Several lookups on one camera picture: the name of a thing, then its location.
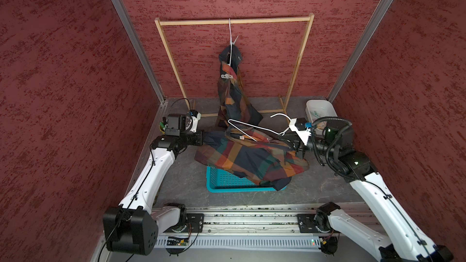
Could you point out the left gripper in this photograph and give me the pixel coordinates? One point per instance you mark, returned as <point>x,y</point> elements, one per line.
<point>199,136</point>

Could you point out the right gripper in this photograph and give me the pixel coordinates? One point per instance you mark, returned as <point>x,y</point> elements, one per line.
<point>298,145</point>

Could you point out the plaid shirt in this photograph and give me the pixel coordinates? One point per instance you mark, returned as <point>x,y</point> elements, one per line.
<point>234,104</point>
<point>251,154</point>

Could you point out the white wire hanger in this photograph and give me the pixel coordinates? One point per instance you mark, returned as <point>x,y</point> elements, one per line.
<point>230,43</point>
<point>239,124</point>

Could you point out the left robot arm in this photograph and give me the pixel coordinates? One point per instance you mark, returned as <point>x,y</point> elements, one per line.
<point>132,227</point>

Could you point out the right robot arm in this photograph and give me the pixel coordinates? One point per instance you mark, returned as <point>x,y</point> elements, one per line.
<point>330,138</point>

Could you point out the white plastic tray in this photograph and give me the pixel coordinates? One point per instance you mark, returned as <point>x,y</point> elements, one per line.
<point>318,108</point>

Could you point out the teal plastic basket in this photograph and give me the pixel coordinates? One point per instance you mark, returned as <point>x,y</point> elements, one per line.
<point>219,181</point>

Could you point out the wooden clothes rack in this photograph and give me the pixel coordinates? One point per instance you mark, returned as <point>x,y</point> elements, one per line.
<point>283,101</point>

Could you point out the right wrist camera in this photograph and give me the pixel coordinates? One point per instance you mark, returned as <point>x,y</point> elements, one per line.
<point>302,128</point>

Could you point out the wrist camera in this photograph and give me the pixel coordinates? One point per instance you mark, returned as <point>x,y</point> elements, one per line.
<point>192,120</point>
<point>302,128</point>

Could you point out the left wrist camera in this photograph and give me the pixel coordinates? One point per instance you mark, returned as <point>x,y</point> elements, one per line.
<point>192,120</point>

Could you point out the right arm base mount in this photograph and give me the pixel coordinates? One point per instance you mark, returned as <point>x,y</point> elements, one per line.
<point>313,223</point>

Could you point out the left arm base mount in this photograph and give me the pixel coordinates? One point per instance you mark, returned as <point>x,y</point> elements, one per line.
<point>193,224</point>

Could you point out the aluminium rail frame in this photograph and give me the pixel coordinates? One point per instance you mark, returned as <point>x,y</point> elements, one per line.
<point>260,228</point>

